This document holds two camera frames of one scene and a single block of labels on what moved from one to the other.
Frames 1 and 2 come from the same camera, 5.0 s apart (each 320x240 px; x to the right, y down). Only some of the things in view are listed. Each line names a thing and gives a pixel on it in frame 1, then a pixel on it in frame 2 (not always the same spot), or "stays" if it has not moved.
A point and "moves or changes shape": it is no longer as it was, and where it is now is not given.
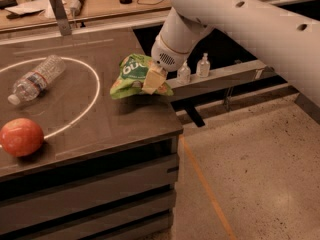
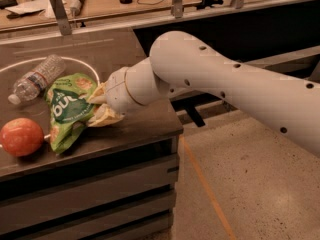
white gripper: [165, 57] to [115, 90]
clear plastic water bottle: [33, 85] stays
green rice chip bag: [130, 79] moves or changes shape
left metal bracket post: [59, 11] stays
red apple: [21, 137] stays
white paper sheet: [32, 6] stays
